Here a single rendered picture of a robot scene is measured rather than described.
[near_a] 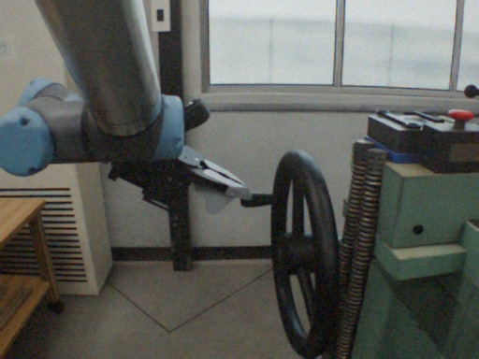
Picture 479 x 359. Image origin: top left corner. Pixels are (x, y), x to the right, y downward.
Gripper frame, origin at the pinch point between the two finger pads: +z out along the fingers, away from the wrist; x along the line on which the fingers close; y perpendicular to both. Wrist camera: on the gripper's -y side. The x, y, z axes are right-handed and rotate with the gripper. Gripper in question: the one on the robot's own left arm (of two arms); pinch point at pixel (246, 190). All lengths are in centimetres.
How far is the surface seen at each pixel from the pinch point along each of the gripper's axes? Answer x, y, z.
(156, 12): -110, -12, -36
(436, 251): 21.2, -10.7, 16.8
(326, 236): 20.6, -6.5, 3.7
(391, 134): 13.5, -18.8, 7.3
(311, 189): 15.9, -8.9, 1.3
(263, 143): -116, 16, 31
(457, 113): 16.3, -25.0, 11.6
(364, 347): 3.8, 17.5, 36.7
